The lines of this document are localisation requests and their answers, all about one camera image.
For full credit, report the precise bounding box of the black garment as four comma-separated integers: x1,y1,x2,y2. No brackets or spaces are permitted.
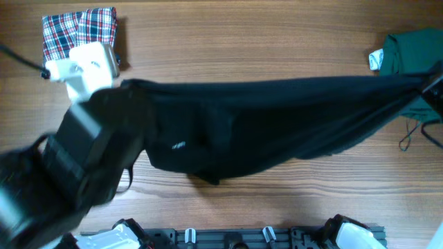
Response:
122,75,425,185

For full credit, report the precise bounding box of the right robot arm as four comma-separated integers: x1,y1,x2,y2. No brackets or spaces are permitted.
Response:
316,63,442,249

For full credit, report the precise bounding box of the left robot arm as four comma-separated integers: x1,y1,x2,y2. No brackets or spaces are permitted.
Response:
1,87,150,248

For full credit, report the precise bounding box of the plaid folded cloth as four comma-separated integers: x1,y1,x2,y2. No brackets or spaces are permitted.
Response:
42,7,118,62

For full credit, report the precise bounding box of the dark green folded garment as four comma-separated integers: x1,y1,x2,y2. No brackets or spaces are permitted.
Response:
368,28,443,152

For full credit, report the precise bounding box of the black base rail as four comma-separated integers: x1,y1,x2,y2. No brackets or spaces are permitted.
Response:
144,226,338,249

